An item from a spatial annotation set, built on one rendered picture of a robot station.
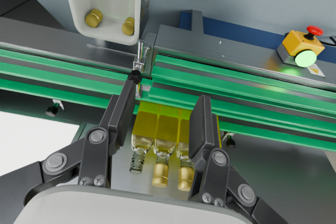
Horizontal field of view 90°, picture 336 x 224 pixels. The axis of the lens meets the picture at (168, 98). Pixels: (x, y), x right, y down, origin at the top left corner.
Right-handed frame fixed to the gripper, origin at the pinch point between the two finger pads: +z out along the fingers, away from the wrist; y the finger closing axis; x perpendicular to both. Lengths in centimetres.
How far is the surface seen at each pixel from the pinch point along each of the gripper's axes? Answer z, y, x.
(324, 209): 7, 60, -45
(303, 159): 24, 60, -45
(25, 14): 81, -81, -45
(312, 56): 34, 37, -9
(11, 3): 85, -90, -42
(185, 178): 4.5, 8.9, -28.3
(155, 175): 4.5, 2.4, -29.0
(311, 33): 39, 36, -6
